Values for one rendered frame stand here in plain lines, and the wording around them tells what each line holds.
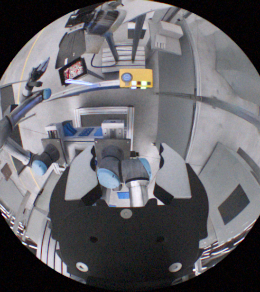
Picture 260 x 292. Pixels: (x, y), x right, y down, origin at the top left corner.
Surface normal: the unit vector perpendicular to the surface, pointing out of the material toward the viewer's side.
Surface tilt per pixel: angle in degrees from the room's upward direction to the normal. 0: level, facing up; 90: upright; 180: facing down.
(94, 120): 0
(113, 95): 0
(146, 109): 0
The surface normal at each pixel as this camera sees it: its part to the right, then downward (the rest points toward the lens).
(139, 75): 0.03, 0.47
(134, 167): -0.11, -0.61
